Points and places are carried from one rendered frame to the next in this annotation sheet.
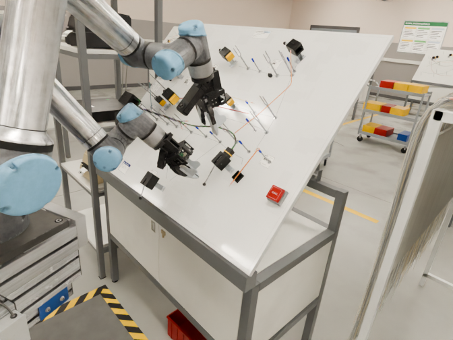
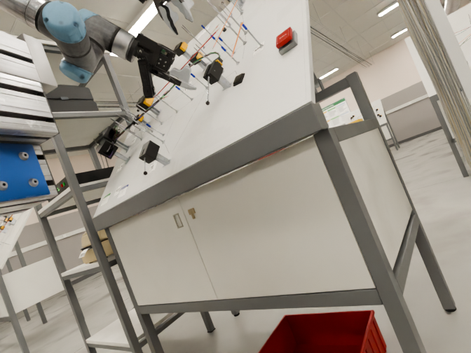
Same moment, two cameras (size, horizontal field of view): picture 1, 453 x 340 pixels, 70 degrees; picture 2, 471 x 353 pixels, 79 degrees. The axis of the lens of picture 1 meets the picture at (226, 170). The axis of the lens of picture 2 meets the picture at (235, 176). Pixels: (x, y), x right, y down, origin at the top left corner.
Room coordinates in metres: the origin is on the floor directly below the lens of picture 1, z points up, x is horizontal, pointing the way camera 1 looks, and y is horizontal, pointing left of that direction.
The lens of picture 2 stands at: (0.22, 0.20, 0.75)
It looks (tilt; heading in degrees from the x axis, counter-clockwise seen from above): 2 degrees up; 353
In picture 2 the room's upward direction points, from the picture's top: 22 degrees counter-clockwise
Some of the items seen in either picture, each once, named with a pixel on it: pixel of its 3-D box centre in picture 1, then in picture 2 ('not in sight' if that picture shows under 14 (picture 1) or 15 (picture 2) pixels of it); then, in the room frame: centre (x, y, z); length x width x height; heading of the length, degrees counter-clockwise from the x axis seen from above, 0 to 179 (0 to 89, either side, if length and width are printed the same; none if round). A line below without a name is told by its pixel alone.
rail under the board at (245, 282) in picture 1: (156, 209); (171, 188); (1.27, 0.30, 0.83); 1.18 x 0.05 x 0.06; 45
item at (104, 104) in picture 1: (100, 109); (86, 183); (1.98, 0.82, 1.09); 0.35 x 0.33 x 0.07; 45
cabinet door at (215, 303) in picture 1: (194, 281); (257, 232); (1.09, 0.10, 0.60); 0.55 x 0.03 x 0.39; 45
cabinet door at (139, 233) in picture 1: (131, 224); (156, 258); (1.47, 0.48, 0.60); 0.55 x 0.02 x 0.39; 45
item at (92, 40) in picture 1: (98, 29); (62, 108); (1.96, 0.79, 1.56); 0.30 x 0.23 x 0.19; 137
